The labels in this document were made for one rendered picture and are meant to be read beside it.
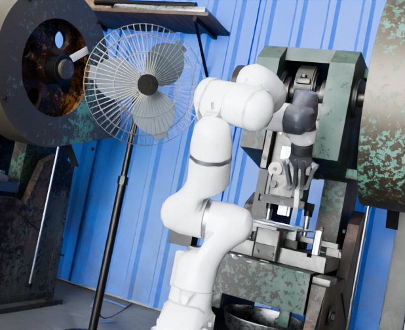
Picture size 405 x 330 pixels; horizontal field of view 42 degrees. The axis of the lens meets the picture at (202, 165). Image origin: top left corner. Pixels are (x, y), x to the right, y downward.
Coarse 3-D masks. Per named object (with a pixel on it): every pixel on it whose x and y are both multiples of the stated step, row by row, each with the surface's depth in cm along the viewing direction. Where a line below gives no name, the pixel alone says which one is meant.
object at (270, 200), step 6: (258, 198) 211; (264, 198) 209; (270, 198) 208; (276, 198) 207; (282, 198) 206; (270, 204) 220; (282, 204) 206; (288, 204) 205; (300, 204) 203; (306, 204) 203; (312, 204) 211; (306, 210) 214; (312, 210) 213; (306, 216) 214
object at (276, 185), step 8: (280, 136) 209; (280, 144) 208; (288, 144) 207; (272, 152) 209; (280, 152) 208; (288, 152) 206; (272, 160) 209; (280, 160) 207; (272, 168) 207; (280, 168) 206; (272, 176) 205; (280, 176) 204; (272, 184) 203; (280, 184) 203; (264, 192) 209; (272, 192) 204; (280, 192) 203; (288, 192) 201; (304, 192) 206; (304, 200) 208
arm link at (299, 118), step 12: (300, 96) 168; (312, 96) 169; (288, 108) 165; (300, 108) 164; (312, 108) 168; (288, 120) 164; (300, 120) 162; (312, 120) 167; (288, 132) 167; (300, 132) 165
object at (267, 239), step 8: (256, 224) 186; (256, 232) 198; (264, 232) 197; (272, 232) 195; (280, 232) 195; (256, 240) 197; (264, 240) 196; (272, 240) 195; (280, 240) 195; (256, 248) 197; (264, 248) 196; (272, 248) 195; (256, 256) 197; (264, 256) 196; (272, 256) 194
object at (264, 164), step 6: (318, 108) 200; (318, 114) 200; (318, 120) 200; (270, 132) 207; (270, 138) 207; (264, 144) 207; (270, 144) 206; (264, 150) 207; (270, 150) 208; (264, 156) 206; (270, 156) 209; (264, 162) 206; (264, 168) 209; (306, 174) 199; (318, 174) 213
